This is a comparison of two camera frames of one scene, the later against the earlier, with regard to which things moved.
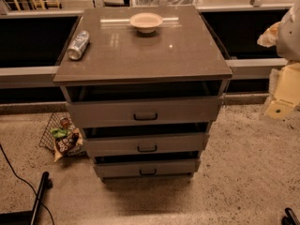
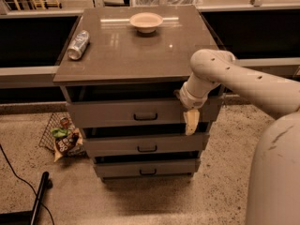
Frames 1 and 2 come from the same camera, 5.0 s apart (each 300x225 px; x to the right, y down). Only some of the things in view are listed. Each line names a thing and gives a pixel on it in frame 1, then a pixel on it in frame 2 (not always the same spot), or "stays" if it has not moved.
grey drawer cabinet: x=143 y=83 stays
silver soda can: x=80 y=42 stays
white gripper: x=291 y=39 to x=191 y=99
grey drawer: x=123 y=144 stays
